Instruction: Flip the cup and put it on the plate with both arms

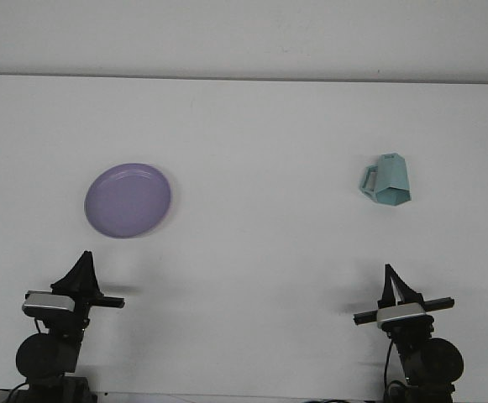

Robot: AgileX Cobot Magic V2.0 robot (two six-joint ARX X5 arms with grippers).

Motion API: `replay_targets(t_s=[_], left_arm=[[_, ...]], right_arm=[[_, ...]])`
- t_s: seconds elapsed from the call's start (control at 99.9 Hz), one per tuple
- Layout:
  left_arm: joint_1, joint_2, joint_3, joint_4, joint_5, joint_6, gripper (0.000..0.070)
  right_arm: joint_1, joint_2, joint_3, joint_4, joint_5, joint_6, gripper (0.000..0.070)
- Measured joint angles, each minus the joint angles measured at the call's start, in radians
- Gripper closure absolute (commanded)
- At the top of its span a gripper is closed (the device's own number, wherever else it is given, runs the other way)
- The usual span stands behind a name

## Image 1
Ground purple round plate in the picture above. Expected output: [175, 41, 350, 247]
[84, 162, 173, 240]

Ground pale blue hexagonal cup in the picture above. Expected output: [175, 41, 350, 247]
[358, 153, 413, 207]

